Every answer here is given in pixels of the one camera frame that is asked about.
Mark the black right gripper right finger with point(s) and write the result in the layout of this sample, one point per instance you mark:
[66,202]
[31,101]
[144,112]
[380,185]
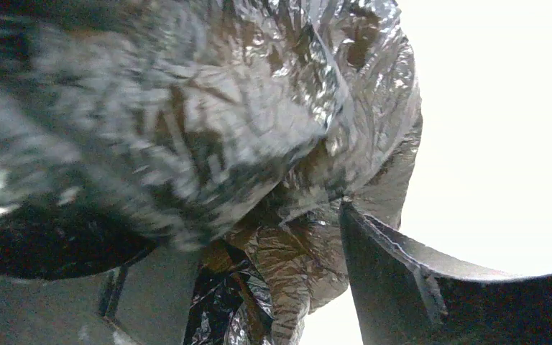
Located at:
[408,293]

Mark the black plastic trash bag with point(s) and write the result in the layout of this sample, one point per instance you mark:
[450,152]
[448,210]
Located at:
[232,129]

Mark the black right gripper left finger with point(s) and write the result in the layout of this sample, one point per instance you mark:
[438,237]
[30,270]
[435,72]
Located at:
[144,301]

